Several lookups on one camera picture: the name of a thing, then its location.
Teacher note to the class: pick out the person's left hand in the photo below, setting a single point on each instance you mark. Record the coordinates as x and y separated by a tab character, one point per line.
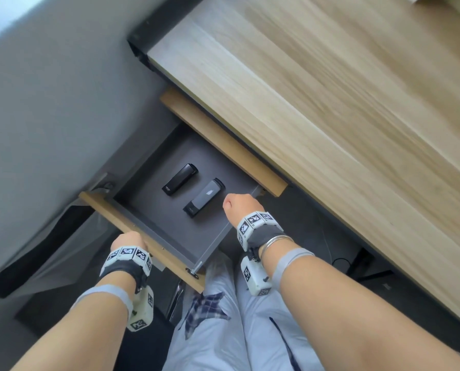
129	240

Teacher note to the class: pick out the person's right leg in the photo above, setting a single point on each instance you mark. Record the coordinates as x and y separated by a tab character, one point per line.
268	336

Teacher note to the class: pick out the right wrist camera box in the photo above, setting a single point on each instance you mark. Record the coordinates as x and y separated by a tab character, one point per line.
255	278

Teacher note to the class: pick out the black desk frame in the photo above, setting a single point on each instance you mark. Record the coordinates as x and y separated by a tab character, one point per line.
156	27

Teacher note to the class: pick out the grey drawer with wooden front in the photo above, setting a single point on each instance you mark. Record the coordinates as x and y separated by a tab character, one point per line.
164	220

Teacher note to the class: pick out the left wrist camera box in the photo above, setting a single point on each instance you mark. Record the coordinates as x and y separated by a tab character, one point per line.
142	312

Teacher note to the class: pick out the wrist marker band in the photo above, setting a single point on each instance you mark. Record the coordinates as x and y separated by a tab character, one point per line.
127	262
259	229

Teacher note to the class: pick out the dark grey stapler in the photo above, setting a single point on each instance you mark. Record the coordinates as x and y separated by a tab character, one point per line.
179	179

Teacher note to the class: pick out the person's right forearm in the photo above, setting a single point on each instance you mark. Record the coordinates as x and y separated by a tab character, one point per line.
349	324

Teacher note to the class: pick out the person's right hand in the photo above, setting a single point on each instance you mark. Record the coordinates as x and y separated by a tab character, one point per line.
241	206

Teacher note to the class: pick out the grey tape band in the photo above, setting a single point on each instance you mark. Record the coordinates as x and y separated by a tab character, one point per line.
291	258
110	291

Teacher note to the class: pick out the black bin with clear bag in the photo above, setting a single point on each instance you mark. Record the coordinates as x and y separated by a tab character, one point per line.
33	258

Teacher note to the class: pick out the left wrist marker band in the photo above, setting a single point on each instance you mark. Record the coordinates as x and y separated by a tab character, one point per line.
127	262

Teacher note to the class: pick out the person's left leg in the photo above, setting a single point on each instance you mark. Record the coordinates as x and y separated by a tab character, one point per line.
210	336

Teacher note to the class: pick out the person's leg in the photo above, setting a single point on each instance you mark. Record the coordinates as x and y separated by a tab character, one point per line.
268	336
210	336

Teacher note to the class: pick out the wooden desk apron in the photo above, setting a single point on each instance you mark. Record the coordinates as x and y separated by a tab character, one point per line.
222	140

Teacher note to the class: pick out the person's left forearm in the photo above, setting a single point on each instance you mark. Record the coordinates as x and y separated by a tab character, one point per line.
83	336

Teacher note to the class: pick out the right wrist marker band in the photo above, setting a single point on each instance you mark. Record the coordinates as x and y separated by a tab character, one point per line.
259	229

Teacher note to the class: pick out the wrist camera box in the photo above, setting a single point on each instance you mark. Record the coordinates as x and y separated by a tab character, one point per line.
142	312
255	278

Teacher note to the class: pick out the black stapler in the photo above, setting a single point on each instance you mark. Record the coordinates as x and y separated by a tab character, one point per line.
204	197

